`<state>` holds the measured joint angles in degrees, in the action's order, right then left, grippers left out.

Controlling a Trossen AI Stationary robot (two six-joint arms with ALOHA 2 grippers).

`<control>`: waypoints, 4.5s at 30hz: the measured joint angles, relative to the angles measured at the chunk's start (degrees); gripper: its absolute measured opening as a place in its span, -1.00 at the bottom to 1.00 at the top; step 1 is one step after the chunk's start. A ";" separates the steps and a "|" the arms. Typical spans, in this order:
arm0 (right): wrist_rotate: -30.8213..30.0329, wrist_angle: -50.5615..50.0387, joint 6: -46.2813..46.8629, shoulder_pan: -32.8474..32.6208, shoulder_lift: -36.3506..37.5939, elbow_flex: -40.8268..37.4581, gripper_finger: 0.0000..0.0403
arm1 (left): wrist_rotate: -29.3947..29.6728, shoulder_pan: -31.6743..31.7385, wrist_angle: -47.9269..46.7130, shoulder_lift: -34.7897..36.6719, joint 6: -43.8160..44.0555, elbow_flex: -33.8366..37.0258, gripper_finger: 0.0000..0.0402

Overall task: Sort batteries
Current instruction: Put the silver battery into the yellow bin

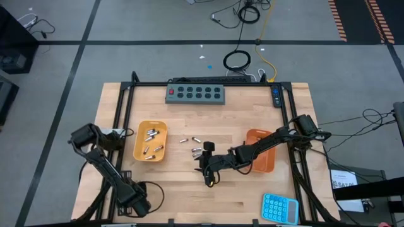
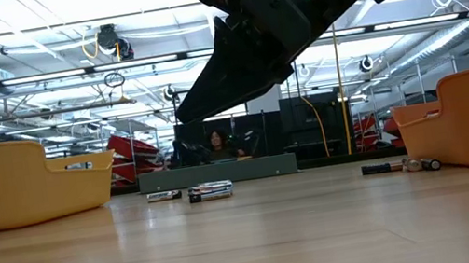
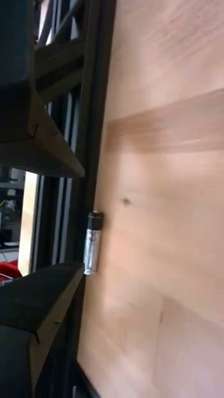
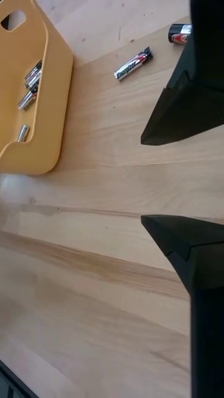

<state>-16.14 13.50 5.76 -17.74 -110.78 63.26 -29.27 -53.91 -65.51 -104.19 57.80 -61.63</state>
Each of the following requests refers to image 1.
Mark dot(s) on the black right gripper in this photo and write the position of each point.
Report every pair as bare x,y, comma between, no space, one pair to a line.
216,164

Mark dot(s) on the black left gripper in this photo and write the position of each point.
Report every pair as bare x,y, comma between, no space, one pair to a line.
139,201

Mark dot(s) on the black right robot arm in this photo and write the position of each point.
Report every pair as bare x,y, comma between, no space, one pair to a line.
268,142

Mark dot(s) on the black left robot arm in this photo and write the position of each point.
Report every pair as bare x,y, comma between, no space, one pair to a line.
107,170

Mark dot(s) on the silver black AA battery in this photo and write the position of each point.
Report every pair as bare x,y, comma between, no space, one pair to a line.
196,139

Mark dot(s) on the yellow plastic bin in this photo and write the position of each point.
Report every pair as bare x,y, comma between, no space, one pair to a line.
138,142

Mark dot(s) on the orange plastic bin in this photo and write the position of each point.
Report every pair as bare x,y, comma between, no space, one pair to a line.
268,162

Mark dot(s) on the grey metal power strip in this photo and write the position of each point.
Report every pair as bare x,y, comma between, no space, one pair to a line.
194,94

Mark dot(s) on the blue calculator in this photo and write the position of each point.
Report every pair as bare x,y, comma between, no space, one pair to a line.
279,208

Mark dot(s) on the black remote control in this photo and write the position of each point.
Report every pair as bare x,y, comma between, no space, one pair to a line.
276,96

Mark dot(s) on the white paper label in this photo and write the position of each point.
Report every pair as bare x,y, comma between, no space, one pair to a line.
342,176

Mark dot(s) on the black equipment box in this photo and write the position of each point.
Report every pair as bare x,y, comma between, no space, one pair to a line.
6,101

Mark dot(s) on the black side table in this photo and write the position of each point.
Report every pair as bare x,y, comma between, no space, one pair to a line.
363,190

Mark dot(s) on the black cabinet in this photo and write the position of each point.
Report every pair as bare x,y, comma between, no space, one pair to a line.
12,41

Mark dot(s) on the red object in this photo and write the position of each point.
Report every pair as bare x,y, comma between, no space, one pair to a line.
384,224

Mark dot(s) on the grey panel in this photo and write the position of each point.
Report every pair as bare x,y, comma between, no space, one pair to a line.
399,126

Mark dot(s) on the black metal rig frame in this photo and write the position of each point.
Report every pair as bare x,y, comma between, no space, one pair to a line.
145,84

